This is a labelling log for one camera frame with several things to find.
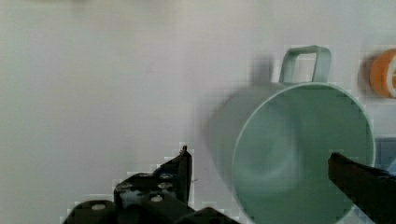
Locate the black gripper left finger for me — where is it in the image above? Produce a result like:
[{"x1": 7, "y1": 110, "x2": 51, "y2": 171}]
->
[{"x1": 63, "y1": 146, "x2": 239, "y2": 224}]

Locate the mint green mug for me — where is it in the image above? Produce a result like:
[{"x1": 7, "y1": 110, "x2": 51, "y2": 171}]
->
[{"x1": 207, "y1": 46, "x2": 375, "y2": 224}]

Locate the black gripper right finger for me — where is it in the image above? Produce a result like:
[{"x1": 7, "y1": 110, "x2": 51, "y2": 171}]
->
[{"x1": 328, "y1": 153, "x2": 396, "y2": 224}]

